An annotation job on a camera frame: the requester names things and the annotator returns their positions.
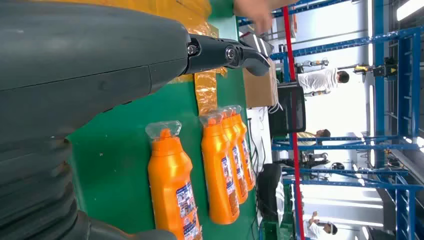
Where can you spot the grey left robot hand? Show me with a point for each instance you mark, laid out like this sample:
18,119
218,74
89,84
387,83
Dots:
82,59

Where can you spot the orange detergent bottle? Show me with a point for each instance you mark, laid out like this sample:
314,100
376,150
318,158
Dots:
243,127
169,172
215,172
228,129

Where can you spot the person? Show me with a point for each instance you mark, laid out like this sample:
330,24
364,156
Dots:
318,81
281,3
314,230
323,133

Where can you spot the red pole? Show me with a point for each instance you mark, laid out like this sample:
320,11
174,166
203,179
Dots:
287,39

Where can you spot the brown cardboard box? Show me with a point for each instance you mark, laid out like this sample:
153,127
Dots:
258,86

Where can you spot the yellow taped cardboard mat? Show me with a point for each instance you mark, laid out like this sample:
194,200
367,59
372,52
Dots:
205,92

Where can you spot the white table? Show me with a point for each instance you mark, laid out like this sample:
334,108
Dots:
261,114

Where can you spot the black mesh office chair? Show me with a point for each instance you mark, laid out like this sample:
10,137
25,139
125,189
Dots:
288,112

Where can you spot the yellow black machine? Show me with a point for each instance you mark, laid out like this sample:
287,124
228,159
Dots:
389,70

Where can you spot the blue steel rack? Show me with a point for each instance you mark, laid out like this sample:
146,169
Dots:
379,99

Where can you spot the black carrying case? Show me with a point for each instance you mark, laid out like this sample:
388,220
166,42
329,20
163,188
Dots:
268,188

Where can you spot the green plastic crate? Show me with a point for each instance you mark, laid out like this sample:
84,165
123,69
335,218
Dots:
275,232

